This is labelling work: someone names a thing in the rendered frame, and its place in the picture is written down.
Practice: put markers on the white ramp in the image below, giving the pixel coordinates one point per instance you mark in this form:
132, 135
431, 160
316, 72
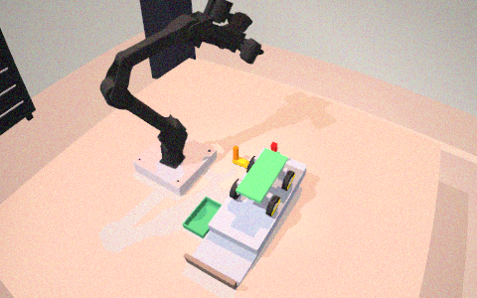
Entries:
239, 231

